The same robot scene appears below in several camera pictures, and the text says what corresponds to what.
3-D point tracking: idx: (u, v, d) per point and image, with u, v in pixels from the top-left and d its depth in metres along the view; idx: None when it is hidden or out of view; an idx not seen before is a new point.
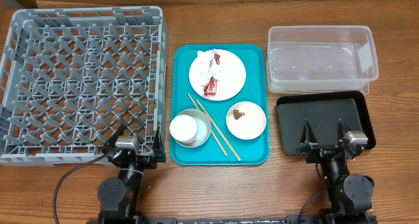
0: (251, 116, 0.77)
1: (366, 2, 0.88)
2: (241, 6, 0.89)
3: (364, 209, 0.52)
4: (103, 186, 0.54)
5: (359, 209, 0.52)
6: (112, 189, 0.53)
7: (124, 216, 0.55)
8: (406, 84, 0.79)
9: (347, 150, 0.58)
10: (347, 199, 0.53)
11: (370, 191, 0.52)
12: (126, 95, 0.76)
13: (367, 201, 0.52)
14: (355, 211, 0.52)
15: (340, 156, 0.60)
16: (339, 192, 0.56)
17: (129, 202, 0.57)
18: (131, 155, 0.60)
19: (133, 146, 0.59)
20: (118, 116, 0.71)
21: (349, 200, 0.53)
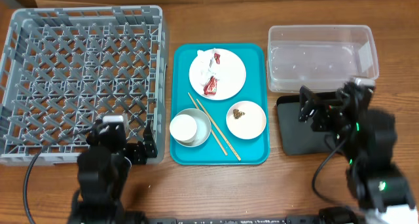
0: (251, 116, 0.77)
1: (367, 1, 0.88)
2: (241, 6, 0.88)
3: (387, 143, 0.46)
4: (83, 155, 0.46)
5: (382, 145, 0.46)
6: (95, 156, 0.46)
7: (105, 196, 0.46)
8: (406, 84, 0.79)
9: (358, 97, 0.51)
10: (368, 135, 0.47)
11: (394, 130, 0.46)
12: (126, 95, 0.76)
13: (389, 133, 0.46)
14: (377, 145, 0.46)
15: (350, 107, 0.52)
16: (357, 135, 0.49)
17: (114, 181, 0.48)
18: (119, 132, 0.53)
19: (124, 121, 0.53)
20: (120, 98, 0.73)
21: (370, 134, 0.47)
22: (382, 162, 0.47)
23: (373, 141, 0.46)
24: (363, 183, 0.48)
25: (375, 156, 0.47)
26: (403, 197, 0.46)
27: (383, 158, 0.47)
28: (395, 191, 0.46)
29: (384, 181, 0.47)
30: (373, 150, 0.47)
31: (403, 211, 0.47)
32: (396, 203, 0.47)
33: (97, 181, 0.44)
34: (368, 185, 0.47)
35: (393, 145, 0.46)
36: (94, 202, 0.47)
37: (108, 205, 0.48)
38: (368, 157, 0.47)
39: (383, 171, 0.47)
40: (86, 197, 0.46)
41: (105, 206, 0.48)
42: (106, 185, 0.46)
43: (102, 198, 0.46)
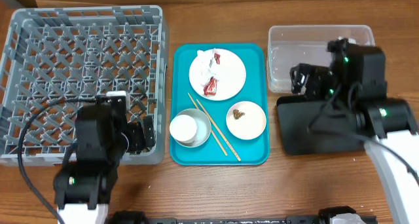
0: (251, 117, 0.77)
1: (368, 0, 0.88)
2: (241, 6, 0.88)
3: (376, 67, 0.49)
4: (84, 107, 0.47)
5: (368, 68, 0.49)
6: (92, 109, 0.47)
7: (98, 150, 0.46)
8: (407, 84, 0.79)
9: (341, 48, 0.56)
10: (357, 62, 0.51)
11: (382, 54, 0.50)
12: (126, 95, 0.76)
13: (377, 57, 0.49)
14: (366, 69, 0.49)
15: (338, 57, 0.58)
16: (347, 66, 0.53)
17: (110, 140, 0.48)
18: (120, 104, 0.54)
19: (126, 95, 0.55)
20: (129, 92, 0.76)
21: (359, 61, 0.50)
22: (377, 89, 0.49)
23: (362, 62, 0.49)
24: (362, 112, 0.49)
25: (372, 84, 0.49)
26: (405, 123, 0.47)
27: (378, 87, 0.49)
28: (397, 118, 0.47)
29: (383, 108, 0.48)
30: (363, 74, 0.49)
31: (405, 141, 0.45)
32: (394, 128, 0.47)
33: (95, 128, 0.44)
34: (367, 111, 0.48)
35: (383, 68, 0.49)
36: (91, 158, 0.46)
37: (103, 162, 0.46)
38: (361, 84, 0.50)
39: (380, 100, 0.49)
40: (80, 152, 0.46)
41: (99, 164, 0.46)
42: (102, 141, 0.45)
43: (96, 152, 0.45)
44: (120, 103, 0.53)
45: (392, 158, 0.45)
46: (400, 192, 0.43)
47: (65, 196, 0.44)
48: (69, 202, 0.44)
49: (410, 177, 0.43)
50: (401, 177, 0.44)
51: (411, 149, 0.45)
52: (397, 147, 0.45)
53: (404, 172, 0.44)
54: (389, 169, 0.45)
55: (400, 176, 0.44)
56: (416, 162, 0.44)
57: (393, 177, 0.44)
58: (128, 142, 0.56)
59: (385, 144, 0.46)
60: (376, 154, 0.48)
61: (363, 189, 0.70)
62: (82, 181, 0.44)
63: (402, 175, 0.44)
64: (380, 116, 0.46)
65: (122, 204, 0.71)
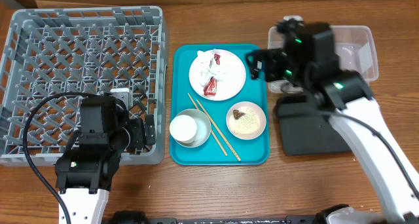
0: (251, 117, 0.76)
1: (367, 2, 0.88)
2: (241, 6, 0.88)
3: (327, 40, 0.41)
4: (90, 97, 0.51)
5: (321, 44, 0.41)
6: (98, 98, 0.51)
7: (101, 138, 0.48)
8: (406, 84, 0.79)
9: (289, 29, 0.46)
10: (309, 42, 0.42)
11: (330, 28, 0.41)
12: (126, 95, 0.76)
13: (327, 32, 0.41)
14: (318, 46, 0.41)
15: (289, 38, 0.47)
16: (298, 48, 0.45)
17: (113, 130, 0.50)
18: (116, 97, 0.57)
19: (129, 92, 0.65)
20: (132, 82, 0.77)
21: (308, 39, 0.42)
22: (329, 67, 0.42)
23: (314, 43, 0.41)
24: (319, 91, 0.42)
25: (327, 63, 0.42)
26: (360, 90, 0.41)
27: (331, 64, 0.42)
28: (353, 89, 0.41)
29: (340, 82, 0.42)
30: (317, 53, 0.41)
31: (365, 106, 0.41)
32: (353, 97, 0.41)
33: (99, 113, 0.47)
34: (325, 90, 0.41)
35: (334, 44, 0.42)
36: (93, 145, 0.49)
37: (105, 149, 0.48)
38: (315, 63, 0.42)
39: (336, 75, 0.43)
40: (83, 140, 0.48)
41: (101, 150, 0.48)
42: (105, 128, 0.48)
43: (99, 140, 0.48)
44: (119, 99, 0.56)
45: (357, 126, 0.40)
46: (374, 159, 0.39)
47: (66, 180, 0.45)
48: (69, 186, 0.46)
49: (377, 139, 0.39)
50: (370, 143, 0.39)
51: (370, 110, 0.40)
52: (359, 112, 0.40)
53: (370, 137, 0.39)
54: (358, 139, 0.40)
55: (369, 143, 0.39)
56: (378, 122, 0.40)
57: (361, 144, 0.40)
58: (129, 139, 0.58)
59: (348, 114, 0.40)
60: (340, 126, 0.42)
61: (363, 188, 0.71)
62: (84, 166, 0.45)
63: (369, 141, 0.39)
64: (333, 89, 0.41)
65: (122, 204, 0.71)
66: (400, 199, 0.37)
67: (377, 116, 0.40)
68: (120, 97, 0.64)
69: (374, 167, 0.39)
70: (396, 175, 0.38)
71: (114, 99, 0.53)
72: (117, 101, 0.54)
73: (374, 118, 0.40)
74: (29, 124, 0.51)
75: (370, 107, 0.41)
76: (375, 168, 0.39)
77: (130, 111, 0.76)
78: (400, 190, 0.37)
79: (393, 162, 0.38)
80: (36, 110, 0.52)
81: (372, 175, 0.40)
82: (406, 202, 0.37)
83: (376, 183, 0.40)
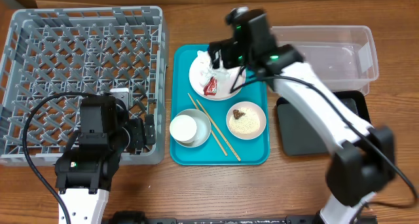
0: (251, 117, 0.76)
1: (367, 1, 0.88)
2: (241, 6, 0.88)
3: (260, 22, 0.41)
4: (90, 97, 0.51)
5: (256, 27, 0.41)
6: (99, 98, 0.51)
7: (101, 139, 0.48)
8: (406, 84, 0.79)
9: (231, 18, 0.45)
10: (246, 29, 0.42)
11: (263, 12, 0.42)
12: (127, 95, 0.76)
13: (260, 16, 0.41)
14: (253, 29, 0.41)
15: (234, 29, 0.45)
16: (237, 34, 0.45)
17: (113, 129, 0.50)
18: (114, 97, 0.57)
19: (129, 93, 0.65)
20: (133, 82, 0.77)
21: (244, 25, 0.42)
22: (268, 43, 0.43)
23: (249, 27, 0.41)
24: (261, 66, 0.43)
25: (264, 40, 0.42)
26: (293, 56, 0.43)
27: (269, 40, 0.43)
28: (287, 61, 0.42)
29: (275, 54, 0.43)
30: (254, 36, 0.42)
31: (301, 69, 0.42)
32: (289, 63, 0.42)
33: (99, 113, 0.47)
34: (266, 64, 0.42)
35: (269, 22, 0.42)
36: (93, 145, 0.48)
37: (105, 149, 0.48)
38: (254, 44, 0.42)
39: (273, 49, 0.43)
40: (82, 140, 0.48)
41: (101, 150, 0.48)
42: (105, 128, 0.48)
43: (99, 140, 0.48)
44: (119, 100, 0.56)
45: (293, 82, 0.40)
46: (311, 107, 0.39)
47: (66, 180, 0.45)
48: (69, 186, 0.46)
49: (311, 90, 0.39)
50: (306, 93, 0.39)
51: (303, 69, 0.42)
52: (294, 73, 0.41)
53: (305, 90, 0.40)
54: (295, 94, 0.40)
55: (305, 94, 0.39)
56: (309, 78, 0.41)
57: (298, 96, 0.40)
58: (129, 139, 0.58)
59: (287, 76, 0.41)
60: (283, 89, 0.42)
61: None
62: (84, 166, 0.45)
63: (306, 93, 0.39)
64: (271, 61, 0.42)
65: (122, 204, 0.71)
66: (338, 133, 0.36)
67: (308, 72, 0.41)
68: (120, 97, 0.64)
69: (313, 114, 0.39)
70: (335, 120, 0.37)
71: (114, 99, 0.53)
72: (117, 101, 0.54)
73: (306, 75, 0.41)
74: (29, 124, 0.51)
75: (302, 67, 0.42)
76: (313, 114, 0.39)
77: (130, 111, 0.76)
78: (336, 127, 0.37)
79: (327, 106, 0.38)
80: (36, 110, 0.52)
81: (315, 124, 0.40)
82: (341, 135, 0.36)
83: (321, 131, 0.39)
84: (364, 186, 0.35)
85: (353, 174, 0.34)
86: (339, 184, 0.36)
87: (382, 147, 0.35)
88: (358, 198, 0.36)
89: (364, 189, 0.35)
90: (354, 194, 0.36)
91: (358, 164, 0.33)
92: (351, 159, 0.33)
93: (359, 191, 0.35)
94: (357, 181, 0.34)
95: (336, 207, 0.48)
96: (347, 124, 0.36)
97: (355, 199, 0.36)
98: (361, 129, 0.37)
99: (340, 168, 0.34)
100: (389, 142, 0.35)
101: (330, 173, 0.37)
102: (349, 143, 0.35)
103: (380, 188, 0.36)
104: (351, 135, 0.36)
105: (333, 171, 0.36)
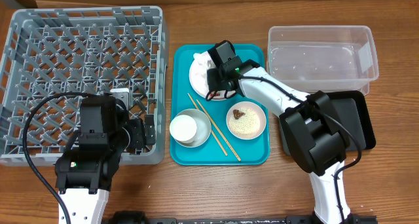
0: (251, 116, 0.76)
1: (367, 1, 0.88)
2: (241, 6, 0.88)
3: (225, 48, 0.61)
4: (90, 97, 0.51)
5: (222, 52, 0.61)
6: (98, 98, 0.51)
7: (101, 139, 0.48)
8: (406, 84, 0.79)
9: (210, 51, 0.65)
10: (216, 54, 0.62)
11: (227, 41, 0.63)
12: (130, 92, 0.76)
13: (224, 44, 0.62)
14: (220, 53, 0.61)
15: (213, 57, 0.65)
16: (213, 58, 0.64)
17: (113, 129, 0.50)
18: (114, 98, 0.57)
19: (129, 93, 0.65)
20: (133, 82, 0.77)
21: (216, 52, 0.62)
22: (234, 61, 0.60)
23: (217, 52, 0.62)
24: (230, 79, 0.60)
25: (230, 60, 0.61)
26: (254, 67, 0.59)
27: (234, 59, 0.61)
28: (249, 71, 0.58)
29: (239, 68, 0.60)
30: (221, 57, 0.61)
31: (257, 71, 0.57)
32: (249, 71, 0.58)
33: (99, 113, 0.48)
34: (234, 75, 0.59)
35: (231, 48, 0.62)
36: (93, 145, 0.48)
37: (105, 149, 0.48)
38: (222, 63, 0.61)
39: (237, 65, 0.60)
40: (82, 141, 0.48)
41: (101, 150, 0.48)
42: (105, 128, 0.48)
43: (98, 140, 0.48)
44: (119, 100, 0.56)
45: (250, 80, 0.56)
46: (265, 94, 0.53)
47: (66, 180, 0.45)
48: (69, 186, 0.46)
49: (264, 82, 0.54)
50: (259, 84, 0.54)
51: (258, 71, 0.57)
52: (253, 74, 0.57)
53: (258, 83, 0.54)
54: (255, 88, 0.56)
55: (259, 86, 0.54)
56: (262, 74, 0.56)
57: (257, 89, 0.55)
58: (129, 139, 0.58)
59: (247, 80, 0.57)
60: (246, 88, 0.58)
61: (364, 188, 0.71)
62: (84, 166, 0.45)
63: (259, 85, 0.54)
64: (236, 73, 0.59)
65: (122, 204, 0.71)
66: (283, 104, 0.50)
67: (262, 71, 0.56)
68: (120, 97, 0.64)
69: (266, 98, 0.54)
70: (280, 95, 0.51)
71: (114, 99, 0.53)
72: (117, 101, 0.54)
73: (260, 73, 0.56)
74: (29, 124, 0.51)
75: (257, 71, 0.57)
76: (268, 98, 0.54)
77: (130, 111, 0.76)
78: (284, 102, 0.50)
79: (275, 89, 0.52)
80: (36, 110, 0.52)
81: (270, 105, 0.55)
82: (285, 105, 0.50)
83: (277, 111, 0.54)
84: (313, 144, 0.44)
85: (300, 133, 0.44)
86: (297, 151, 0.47)
87: (321, 108, 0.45)
88: (315, 160, 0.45)
89: (314, 147, 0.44)
90: (309, 154, 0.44)
91: (300, 124, 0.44)
92: (293, 120, 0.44)
93: (311, 149, 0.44)
94: (305, 140, 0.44)
95: (320, 194, 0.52)
96: (289, 96, 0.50)
97: (313, 160, 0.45)
98: (300, 97, 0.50)
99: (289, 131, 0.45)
100: (324, 103, 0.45)
101: (291, 144, 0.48)
102: (291, 109, 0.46)
103: (332, 147, 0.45)
104: (294, 103, 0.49)
105: (289, 141, 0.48)
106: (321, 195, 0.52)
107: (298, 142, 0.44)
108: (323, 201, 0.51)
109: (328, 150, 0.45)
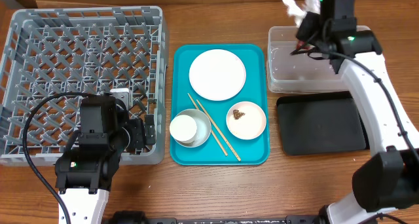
0: (252, 117, 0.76)
1: (367, 1, 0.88)
2: (241, 6, 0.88)
3: None
4: (90, 97, 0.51)
5: (340, 2, 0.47)
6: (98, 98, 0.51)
7: (101, 139, 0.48)
8: (406, 84, 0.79)
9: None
10: (330, 2, 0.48)
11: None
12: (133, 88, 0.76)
13: None
14: (336, 4, 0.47)
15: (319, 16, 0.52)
16: (321, 6, 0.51)
17: (112, 128, 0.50)
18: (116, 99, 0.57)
19: (129, 92, 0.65)
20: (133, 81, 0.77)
21: (332, 1, 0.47)
22: (346, 23, 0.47)
23: (334, 0, 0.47)
24: (334, 44, 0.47)
25: (344, 19, 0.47)
26: (370, 44, 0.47)
27: (349, 20, 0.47)
28: (363, 44, 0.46)
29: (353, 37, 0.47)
30: (335, 10, 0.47)
31: (372, 58, 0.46)
32: (364, 50, 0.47)
33: (99, 113, 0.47)
34: (342, 42, 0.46)
35: (353, 2, 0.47)
36: (93, 145, 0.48)
37: (105, 149, 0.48)
38: (332, 19, 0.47)
39: (350, 30, 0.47)
40: (83, 141, 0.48)
41: (101, 150, 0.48)
42: (105, 128, 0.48)
43: (98, 140, 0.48)
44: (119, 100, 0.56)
45: (360, 72, 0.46)
46: (368, 99, 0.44)
47: (66, 180, 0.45)
48: (69, 186, 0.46)
49: (377, 84, 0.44)
50: (368, 84, 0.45)
51: (376, 62, 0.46)
52: (366, 62, 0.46)
53: (371, 83, 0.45)
54: (359, 82, 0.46)
55: (369, 87, 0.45)
56: (380, 73, 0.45)
57: (361, 88, 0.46)
58: (129, 139, 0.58)
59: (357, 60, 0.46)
60: (348, 74, 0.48)
61: None
62: (84, 166, 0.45)
63: (370, 86, 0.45)
64: (349, 40, 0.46)
65: (122, 204, 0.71)
66: (387, 135, 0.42)
67: (381, 68, 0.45)
68: (120, 97, 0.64)
69: (365, 103, 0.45)
70: (388, 112, 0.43)
71: (114, 99, 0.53)
72: (117, 101, 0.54)
73: (376, 67, 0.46)
74: (29, 124, 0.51)
75: (376, 59, 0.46)
76: (369, 106, 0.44)
77: (131, 111, 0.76)
78: (389, 132, 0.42)
79: (387, 103, 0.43)
80: (36, 110, 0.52)
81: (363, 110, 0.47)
82: (390, 138, 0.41)
83: (368, 124, 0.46)
84: (391, 192, 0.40)
85: (387, 183, 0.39)
86: (366, 184, 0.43)
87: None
88: (380, 204, 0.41)
89: (389, 194, 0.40)
90: (378, 198, 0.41)
91: (395, 173, 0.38)
92: (392, 170, 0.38)
93: (382, 198, 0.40)
94: (387, 190, 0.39)
95: (349, 209, 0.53)
96: (401, 131, 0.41)
97: (378, 203, 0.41)
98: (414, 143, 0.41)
99: (379, 175, 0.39)
100: None
101: (364, 172, 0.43)
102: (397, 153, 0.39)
103: (403, 201, 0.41)
104: (401, 142, 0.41)
105: (366, 172, 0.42)
106: (347, 211, 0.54)
107: (379, 188, 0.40)
108: (344, 216, 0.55)
109: (399, 201, 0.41)
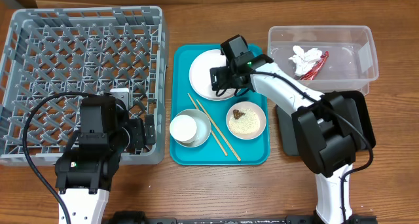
0: (251, 117, 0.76)
1: (367, 1, 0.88)
2: (241, 6, 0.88)
3: (236, 43, 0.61)
4: (90, 97, 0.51)
5: (233, 46, 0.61)
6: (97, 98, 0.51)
7: (102, 139, 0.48)
8: (406, 84, 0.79)
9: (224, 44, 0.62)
10: (227, 48, 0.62)
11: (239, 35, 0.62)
12: (133, 88, 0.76)
13: (237, 39, 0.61)
14: (232, 50, 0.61)
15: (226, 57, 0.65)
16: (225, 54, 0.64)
17: (112, 129, 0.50)
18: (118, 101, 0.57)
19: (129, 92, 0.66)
20: (133, 81, 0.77)
21: (229, 48, 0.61)
22: (245, 56, 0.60)
23: (229, 46, 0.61)
24: (243, 72, 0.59)
25: (241, 54, 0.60)
26: (266, 61, 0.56)
27: (247, 54, 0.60)
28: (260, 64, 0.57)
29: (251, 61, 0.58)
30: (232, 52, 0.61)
31: (268, 65, 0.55)
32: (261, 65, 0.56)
33: (99, 113, 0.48)
34: (246, 69, 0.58)
35: (243, 42, 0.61)
36: (93, 145, 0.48)
37: (105, 149, 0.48)
38: (234, 59, 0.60)
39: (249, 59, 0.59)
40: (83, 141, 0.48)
41: (101, 150, 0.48)
42: (105, 128, 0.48)
43: (99, 141, 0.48)
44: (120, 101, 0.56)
45: (263, 76, 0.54)
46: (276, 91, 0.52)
47: (66, 180, 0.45)
48: (69, 186, 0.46)
49: (277, 78, 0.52)
50: (272, 81, 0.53)
51: (271, 65, 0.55)
52: (266, 69, 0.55)
53: (272, 79, 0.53)
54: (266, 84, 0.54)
55: (272, 82, 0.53)
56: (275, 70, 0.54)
57: (268, 85, 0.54)
58: (129, 139, 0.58)
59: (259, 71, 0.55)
60: (258, 82, 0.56)
61: (363, 188, 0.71)
62: (84, 167, 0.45)
63: (272, 82, 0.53)
64: (248, 66, 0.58)
65: (122, 204, 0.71)
66: (296, 103, 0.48)
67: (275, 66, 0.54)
68: (120, 97, 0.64)
69: (278, 95, 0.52)
70: (291, 92, 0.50)
71: (114, 99, 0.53)
72: (117, 101, 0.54)
73: (273, 68, 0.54)
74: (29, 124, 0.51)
75: (270, 65, 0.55)
76: (279, 95, 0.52)
77: (131, 111, 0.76)
78: (296, 101, 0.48)
79: (287, 86, 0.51)
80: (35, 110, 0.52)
81: (281, 103, 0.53)
82: (300, 104, 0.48)
83: (289, 109, 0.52)
84: (324, 145, 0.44)
85: (311, 133, 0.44)
86: (306, 151, 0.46)
87: (334, 109, 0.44)
88: (324, 160, 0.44)
89: (325, 147, 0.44)
90: (319, 155, 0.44)
91: (311, 122, 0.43)
92: (306, 120, 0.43)
93: (321, 151, 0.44)
94: (317, 141, 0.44)
95: (324, 192, 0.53)
96: (302, 94, 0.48)
97: (323, 161, 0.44)
98: (315, 96, 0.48)
99: (302, 131, 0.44)
100: (338, 105, 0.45)
101: (300, 143, 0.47)
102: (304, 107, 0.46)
103: (344, 149, 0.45)
104: (308, 102, 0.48)
105: (300, 141, 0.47)
106: (325, 196, 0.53)
107: (310, 143, 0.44)
108: (327, 200, 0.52)
109: (338, 151, 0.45)
